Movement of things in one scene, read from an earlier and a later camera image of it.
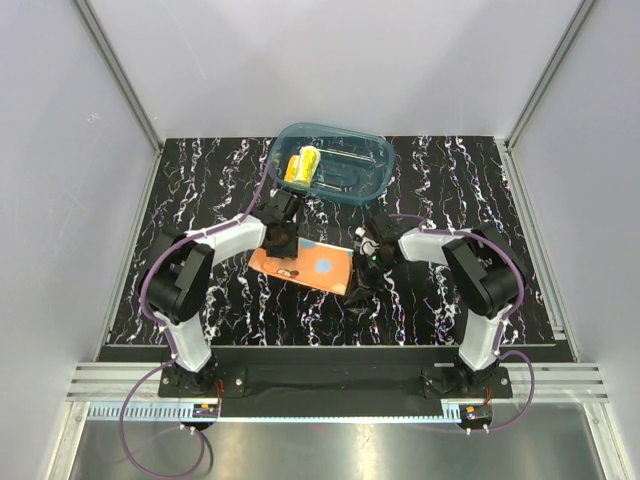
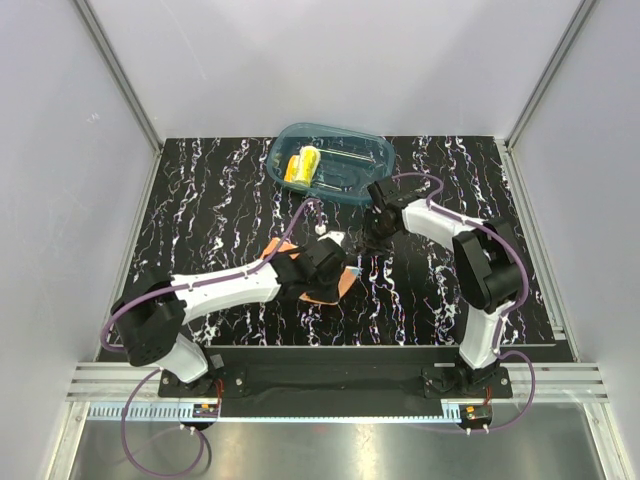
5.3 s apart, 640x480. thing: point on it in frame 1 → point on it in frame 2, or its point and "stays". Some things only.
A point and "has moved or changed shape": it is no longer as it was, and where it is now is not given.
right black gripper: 361,290 → 370,216
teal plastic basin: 330,163 stays
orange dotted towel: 319,265 has moved or changed shape
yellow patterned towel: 302,166 stays
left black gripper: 289,251 → 331,294
